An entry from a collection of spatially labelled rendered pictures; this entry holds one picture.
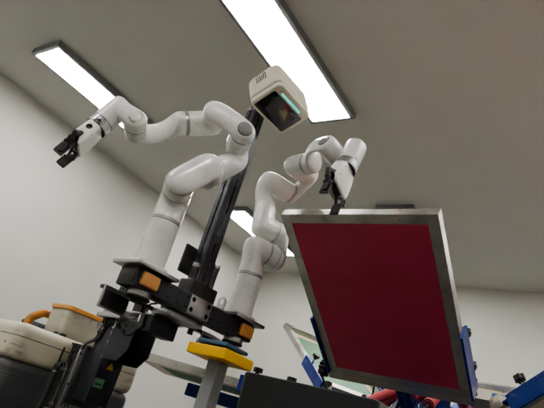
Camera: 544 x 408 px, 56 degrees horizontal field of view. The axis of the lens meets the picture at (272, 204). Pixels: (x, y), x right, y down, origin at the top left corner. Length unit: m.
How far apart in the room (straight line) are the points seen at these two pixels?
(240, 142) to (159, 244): 0.43
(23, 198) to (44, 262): 0.64
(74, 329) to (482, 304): 5.11
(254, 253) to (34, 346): 0.83
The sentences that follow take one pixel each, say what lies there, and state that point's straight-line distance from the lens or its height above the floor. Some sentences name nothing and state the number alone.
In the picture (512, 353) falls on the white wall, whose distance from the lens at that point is 6.28.
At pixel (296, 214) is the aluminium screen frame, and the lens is 1.88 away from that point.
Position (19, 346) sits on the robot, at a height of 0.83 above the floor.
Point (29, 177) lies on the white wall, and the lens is 5.29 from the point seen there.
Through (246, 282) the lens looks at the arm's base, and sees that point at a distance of 1.88.
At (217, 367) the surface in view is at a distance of 1.40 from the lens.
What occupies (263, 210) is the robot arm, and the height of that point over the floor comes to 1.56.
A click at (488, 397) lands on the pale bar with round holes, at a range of 2.20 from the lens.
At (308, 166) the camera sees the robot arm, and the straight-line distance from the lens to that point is 1.91.
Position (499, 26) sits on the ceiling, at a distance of 3.09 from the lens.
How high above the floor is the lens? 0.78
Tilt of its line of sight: 24 degrees up
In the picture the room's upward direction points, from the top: 17 degrees clockwise
